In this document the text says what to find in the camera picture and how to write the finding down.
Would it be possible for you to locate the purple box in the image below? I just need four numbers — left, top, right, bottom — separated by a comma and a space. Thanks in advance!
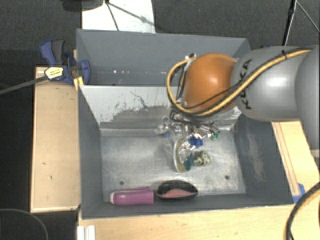
109, 186, 155, 206

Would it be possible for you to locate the speckled green and white lump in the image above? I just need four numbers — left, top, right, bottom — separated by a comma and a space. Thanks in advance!
193, 150, 212, 167

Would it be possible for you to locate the grey metal bin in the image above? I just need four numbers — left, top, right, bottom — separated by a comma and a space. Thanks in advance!
75, 28, 295, 220

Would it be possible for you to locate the white and green oval thing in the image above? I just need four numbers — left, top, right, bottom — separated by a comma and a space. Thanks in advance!
172, 138, 194, 173

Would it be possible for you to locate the black and pink oval thing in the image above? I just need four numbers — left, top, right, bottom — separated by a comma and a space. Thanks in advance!
155, 180, 199, 202

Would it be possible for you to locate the pale wood board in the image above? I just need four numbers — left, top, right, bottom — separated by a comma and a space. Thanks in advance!
30, 66, 82, 214

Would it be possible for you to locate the clear glass thing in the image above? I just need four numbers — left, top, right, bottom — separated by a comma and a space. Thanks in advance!
154, 117, 174, 138

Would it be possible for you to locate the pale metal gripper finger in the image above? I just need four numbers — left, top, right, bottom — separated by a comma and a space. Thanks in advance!
177, 149, 191, 164
183, 140, 197, 154

